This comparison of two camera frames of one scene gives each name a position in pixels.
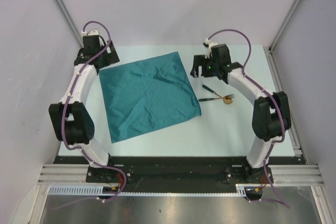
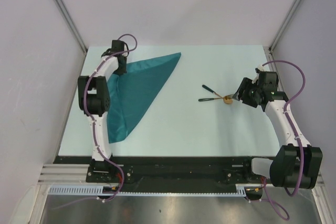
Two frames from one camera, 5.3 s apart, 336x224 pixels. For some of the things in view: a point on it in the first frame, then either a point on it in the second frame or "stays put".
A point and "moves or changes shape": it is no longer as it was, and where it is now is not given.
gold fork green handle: x=226 y=97 stays put
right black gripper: x=199 y=60 to x=246 y=84
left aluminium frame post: x=63 y=8 stays put
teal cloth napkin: x=147 y=93 moves or changes shape
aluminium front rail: x=282 y=175 stays put
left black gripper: x=111 y=57 to x=122 y=71
